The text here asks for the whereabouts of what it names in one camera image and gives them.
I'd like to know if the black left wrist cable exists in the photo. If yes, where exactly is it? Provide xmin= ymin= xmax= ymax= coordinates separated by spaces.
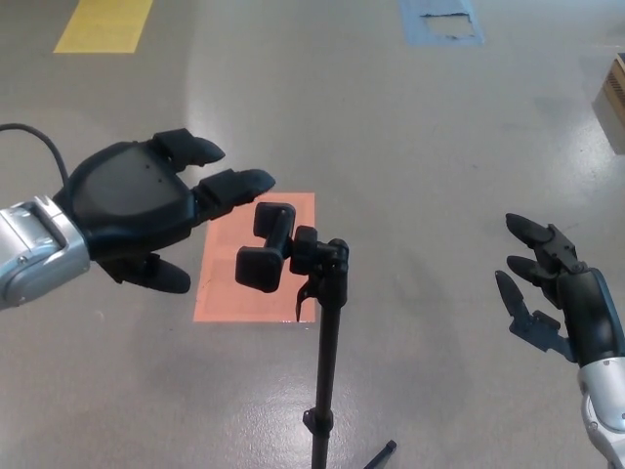
xmin=0 ymin=123 xmax=70 ymax=187

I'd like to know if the black phone stand tripod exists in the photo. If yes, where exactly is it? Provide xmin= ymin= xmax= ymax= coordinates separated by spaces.
xmin=234 ymin=201 xmax=397 ymax=469

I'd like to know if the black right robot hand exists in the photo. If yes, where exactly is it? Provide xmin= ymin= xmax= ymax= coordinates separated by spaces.
xmin=494 ymin=212 xmax=625 ymax=367

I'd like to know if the torn blue floor marking rectangle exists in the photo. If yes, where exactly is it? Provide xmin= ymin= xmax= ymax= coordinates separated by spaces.
xmin=397 ymin=0 xmax=485 ymax=47

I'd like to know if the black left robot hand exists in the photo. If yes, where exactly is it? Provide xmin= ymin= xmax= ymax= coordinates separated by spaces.
xmin=52 ymin=127 xmax=277 ymax=295

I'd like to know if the wooden box with grey side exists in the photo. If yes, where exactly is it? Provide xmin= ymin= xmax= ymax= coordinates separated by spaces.
xmin=591 ymin=51 xmax=625 ymax=156

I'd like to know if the yellow floor marking rectangle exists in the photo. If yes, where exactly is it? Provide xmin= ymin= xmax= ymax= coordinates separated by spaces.
xmin=52 ymin=0 xmax=155 ymax=54

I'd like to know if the orange floor marking rectangle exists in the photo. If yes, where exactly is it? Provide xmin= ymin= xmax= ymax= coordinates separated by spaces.
xmin=192 ymin=192 xmax=317 ymax=323

